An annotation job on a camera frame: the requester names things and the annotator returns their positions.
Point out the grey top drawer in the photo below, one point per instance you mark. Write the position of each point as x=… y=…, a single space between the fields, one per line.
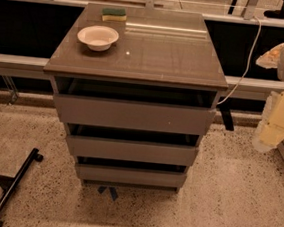
x=128 y=114

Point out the black post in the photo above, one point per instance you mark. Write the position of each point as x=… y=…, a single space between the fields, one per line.
x=226 y=115

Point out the grey metal rail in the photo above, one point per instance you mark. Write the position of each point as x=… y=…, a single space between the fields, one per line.
x=32 y=68

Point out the black cart leg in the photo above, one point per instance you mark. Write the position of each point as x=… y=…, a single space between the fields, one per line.
x=8 y=184

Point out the white bowl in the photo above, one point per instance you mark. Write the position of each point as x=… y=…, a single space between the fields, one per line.
x=98 y=38

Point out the green yellow sponge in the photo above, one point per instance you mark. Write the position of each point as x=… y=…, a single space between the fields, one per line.
x=113 y=14

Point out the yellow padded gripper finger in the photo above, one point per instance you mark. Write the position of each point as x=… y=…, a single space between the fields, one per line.
x=270 y=131
x=270 y=59

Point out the grey drawer cabinet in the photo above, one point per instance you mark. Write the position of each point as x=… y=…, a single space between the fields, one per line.
x=160 y=57

